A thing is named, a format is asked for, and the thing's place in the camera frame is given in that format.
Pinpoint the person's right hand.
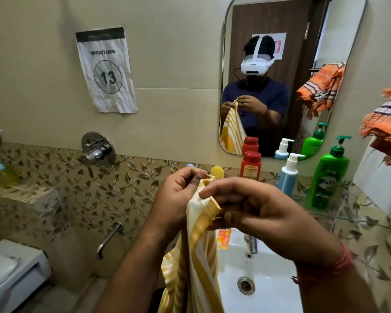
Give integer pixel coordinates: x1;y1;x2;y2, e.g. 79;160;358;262
199;177;343;268

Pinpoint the person's left hand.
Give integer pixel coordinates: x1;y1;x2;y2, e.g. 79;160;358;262
144;166;209;240

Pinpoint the yellow white striped towel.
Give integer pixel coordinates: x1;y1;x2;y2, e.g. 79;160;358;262
158;174;226;313

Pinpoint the person's right forearm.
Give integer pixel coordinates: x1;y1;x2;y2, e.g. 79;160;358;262
295;257;380;313

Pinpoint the person's left forearm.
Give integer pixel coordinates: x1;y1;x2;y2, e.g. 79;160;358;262
93;225;187;313

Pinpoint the red bottle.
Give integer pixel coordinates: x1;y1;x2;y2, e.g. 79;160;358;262
240;151;262;181

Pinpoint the orange sachet packet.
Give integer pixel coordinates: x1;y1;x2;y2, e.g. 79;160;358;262
217;229;231;251

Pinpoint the chrome sink faucet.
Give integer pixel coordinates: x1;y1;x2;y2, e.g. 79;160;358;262
244;234;258;255

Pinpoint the white blue pump bottle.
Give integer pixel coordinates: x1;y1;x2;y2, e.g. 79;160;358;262
277;153;305;196

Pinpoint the chrome sink drain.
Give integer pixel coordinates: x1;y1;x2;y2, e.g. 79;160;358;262
237;276;255;296

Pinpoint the white sink basin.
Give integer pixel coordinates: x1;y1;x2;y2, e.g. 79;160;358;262
217;229;305;313

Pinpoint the green pump bottle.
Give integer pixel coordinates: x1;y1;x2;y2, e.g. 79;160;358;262
306;136;352;210

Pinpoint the white paper sign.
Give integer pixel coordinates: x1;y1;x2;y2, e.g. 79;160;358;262
76;27;138;114

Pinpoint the red thread wristband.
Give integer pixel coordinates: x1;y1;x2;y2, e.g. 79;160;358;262
292;244;356;285

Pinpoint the glass shelf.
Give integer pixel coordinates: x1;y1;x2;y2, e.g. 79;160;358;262
274;184;391;234

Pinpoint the yellow green liquid bottle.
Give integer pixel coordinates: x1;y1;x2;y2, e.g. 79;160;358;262
0;160;19;188

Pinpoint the orange striped towel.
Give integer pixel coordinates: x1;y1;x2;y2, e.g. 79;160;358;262
360;73;391;193

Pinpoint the white toilet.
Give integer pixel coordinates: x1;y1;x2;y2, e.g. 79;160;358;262
0;239;52;313

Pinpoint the chrome wall spout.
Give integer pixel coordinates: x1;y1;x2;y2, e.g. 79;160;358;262
97;222;124;260

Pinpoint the chrome wall mixer valve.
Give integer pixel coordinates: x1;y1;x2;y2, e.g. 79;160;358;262
79;132;116;167

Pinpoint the rounded wall mirror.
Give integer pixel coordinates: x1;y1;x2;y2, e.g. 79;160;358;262
219;0;368;161

